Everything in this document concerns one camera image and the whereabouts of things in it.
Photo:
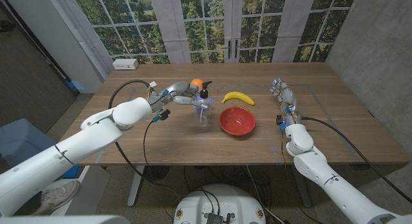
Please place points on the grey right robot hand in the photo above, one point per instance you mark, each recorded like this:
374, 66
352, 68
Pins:
286, 97

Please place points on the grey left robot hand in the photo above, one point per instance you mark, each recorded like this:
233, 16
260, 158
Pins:
177, 90

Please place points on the clear dispenser bottle black pump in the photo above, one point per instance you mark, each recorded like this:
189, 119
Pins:
203, 116

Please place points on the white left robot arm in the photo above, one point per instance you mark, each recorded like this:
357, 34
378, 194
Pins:
80, 143

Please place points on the white robot shoulder cover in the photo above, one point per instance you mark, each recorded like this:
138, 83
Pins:
64, 220

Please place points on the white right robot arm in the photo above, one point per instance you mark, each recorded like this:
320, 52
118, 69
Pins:
338, 188

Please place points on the yellow banana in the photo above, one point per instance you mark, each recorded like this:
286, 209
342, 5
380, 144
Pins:
239, 97

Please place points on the red bowl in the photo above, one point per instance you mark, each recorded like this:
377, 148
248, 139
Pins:
237, 121

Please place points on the orange fruit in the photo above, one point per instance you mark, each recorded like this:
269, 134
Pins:
197, 82

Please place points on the white power strip box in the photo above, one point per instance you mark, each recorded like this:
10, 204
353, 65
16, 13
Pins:
125, 64

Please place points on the printed window garden backdrop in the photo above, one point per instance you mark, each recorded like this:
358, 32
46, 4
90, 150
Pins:
206, 31

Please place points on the round black floor fan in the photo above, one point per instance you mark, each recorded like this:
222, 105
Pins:
156, 172

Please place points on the grey table leg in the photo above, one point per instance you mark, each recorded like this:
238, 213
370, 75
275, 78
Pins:
301, 185

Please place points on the white table leg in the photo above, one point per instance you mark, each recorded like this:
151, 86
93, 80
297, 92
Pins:
136, 185

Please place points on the white robot torso base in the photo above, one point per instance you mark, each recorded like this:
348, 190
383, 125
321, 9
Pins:
219, 201

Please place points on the grey white sneaker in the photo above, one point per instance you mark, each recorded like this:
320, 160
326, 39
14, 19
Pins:
58, 195

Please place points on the blue plastic bin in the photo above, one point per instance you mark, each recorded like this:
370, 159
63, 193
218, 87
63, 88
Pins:
19, 143

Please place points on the dark trouser leg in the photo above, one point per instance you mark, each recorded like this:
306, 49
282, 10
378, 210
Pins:
29, 206

